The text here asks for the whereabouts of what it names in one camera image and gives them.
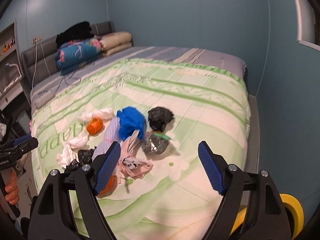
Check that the white crumpled tissue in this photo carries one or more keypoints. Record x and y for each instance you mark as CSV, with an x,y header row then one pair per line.
x,y
66,157
78,141

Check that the white plastic bag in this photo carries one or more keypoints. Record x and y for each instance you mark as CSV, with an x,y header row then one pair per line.
x,y
105,113

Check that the small black plastic bag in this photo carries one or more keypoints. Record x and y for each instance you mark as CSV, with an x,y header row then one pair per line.
x,y
83,156

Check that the clear plastic bag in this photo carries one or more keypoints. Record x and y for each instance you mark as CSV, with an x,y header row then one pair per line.
x,y
155,145

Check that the person's left hand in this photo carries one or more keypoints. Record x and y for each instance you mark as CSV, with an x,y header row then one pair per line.
x,y
12,191

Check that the beige folded quilt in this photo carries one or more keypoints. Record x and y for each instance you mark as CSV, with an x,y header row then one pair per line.
x,y
117,41

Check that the pink crumpled cloth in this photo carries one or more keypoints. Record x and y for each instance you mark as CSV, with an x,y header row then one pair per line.
x,y
136,166

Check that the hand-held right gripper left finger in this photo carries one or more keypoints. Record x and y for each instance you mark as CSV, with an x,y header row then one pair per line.
x,y
110,165

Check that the grey shelf unit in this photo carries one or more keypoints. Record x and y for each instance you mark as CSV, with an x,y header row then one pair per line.
x,y
10,62

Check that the grey upholstered bed frame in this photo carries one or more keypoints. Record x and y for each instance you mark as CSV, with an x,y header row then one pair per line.
x,y
37,55

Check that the wall socket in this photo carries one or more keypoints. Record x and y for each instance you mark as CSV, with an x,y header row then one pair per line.
x,y
37,40

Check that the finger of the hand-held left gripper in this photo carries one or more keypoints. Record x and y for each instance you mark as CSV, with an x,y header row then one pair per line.
x,y
23,140

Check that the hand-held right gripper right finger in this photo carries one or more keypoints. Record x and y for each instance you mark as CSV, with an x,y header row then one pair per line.
x,y
210,170

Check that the white cloth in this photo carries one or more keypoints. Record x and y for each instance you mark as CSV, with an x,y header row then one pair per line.
x,y
2,129

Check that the black clothing pile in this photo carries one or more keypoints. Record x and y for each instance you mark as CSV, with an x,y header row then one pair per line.
x,y
73,33

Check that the striped bed sheet mattress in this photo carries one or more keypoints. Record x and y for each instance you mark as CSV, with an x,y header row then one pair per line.
x,y
160,52

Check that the blue floral folded quilt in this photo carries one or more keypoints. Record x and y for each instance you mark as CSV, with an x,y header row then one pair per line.
x,y
75,55

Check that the orange peel ball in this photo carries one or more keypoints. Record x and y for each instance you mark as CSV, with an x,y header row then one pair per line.
x,y
95,127

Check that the window frame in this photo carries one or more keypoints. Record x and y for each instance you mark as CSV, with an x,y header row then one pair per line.
x,y
303,17

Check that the green printed blanket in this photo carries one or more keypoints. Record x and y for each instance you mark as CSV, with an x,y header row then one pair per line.
x,y
190,100

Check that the yellow tape roll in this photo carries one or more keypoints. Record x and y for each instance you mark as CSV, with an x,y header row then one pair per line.
x,y
296,210

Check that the large black plastic bag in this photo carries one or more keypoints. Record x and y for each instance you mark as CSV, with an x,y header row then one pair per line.
x,y
158,117

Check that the orange peel piece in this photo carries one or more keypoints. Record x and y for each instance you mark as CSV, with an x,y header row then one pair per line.
x,y
107,190

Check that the lavender striped cloth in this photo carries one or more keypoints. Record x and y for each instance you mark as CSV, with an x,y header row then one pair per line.
x,y
111,132

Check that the blue plastic bag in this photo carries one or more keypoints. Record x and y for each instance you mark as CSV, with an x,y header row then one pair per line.
x,y
131,122

